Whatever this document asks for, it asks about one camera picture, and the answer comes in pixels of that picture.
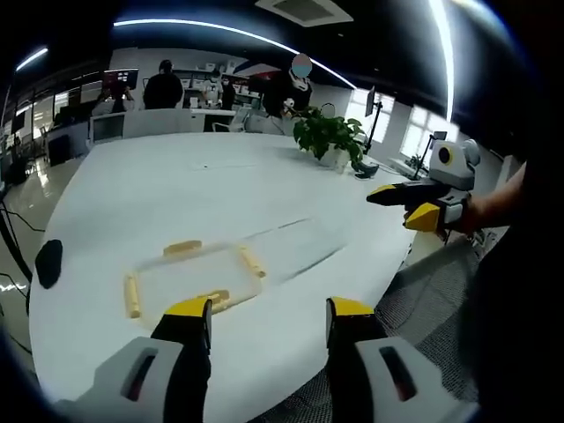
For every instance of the curved ceiling light strip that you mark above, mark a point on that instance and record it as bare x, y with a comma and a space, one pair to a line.
247, 33

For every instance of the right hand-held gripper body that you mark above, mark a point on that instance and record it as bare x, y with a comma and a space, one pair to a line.
458, 172

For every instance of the ceiling air vent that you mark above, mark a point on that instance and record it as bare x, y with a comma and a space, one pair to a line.
304, 9

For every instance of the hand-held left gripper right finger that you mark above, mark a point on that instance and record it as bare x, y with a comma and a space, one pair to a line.
374, 379

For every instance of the small black object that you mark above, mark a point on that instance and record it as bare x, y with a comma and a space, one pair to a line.
366, 172

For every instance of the white office chair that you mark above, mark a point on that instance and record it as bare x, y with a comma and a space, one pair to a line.
233, 121

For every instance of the clear container with yellow clips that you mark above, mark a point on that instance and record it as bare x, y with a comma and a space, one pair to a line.
198, 277

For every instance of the black flat object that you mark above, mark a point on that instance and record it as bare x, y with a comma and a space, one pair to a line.
48, 264

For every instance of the white counter desk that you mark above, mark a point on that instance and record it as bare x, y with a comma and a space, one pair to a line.
150, 121

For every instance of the black monitor on stand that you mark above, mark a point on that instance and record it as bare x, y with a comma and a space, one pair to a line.
373, 103

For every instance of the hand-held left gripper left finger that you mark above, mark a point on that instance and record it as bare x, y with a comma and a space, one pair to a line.
132, 374

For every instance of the person's dark clothing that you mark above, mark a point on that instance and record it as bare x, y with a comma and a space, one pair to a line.
524, 308

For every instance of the green potted plant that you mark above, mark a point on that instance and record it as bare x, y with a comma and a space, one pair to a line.
330, 134

